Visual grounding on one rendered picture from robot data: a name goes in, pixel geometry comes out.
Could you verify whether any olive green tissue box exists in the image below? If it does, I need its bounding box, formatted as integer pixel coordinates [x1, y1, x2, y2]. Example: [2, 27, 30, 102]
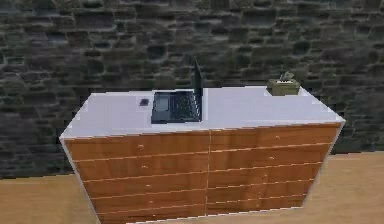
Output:
[266, 70, 301, 97]

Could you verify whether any brown wooden chest of drawers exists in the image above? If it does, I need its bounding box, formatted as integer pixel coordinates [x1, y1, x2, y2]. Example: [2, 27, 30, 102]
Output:
[59, 85, 347, 224]

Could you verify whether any black open laptop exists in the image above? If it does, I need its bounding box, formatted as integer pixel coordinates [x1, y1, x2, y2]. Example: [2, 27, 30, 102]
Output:
[150, 57, 205, 125]

